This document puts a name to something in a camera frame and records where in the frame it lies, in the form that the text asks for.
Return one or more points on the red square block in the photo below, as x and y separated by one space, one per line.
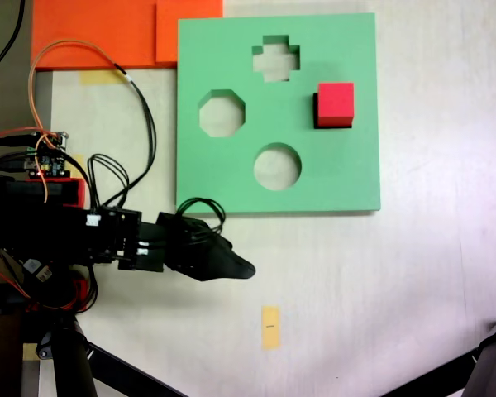
335 101

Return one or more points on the large orange flat block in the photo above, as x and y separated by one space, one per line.
91 33

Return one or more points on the yellow tape marker strip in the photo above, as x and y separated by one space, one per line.
270 326

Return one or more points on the small yellow tape piece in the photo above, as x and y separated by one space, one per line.
78 159
30 351

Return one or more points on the thin black tripod leg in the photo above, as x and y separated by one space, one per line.
438 374
132 374

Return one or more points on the green shape sorter board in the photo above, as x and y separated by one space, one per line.
347 173

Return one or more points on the black driver circuit board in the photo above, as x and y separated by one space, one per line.
35 266

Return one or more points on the thick black tripod leg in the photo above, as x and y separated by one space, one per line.
72 364
492 364

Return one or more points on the wide yellow tape piece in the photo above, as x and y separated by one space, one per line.
99 77

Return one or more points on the red printed base mount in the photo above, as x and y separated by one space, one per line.
80 192

